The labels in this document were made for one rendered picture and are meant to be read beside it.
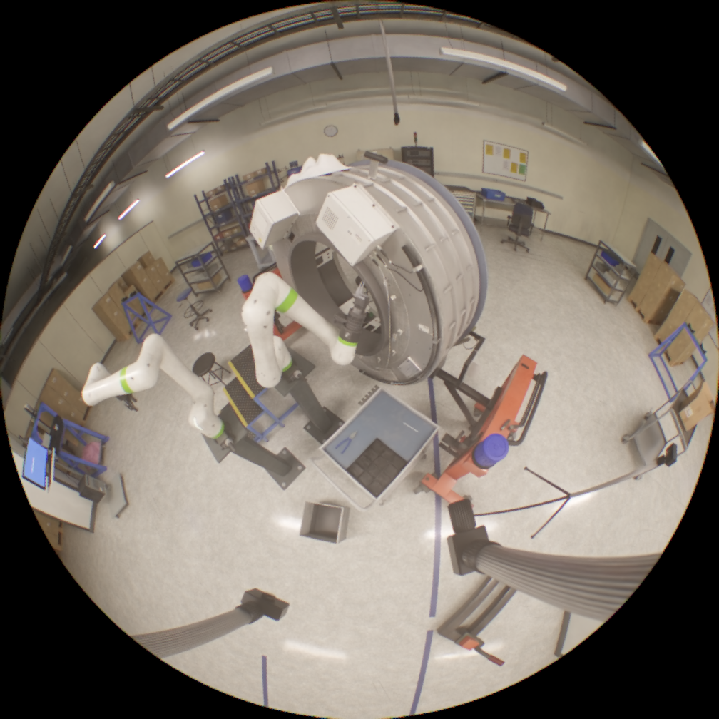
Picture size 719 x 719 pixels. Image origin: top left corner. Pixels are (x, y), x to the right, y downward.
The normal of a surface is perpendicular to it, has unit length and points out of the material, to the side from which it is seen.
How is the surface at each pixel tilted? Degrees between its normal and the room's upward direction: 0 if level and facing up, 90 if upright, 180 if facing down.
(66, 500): 90
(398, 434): 0
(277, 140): 90
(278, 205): 55
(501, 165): 90
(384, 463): 0
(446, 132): 90
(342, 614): 0
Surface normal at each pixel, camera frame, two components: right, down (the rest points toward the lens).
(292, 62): -0.07, 0.79
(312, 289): 0.65, 0.28
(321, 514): -0.13, -0.61
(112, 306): 0.99, -0.03
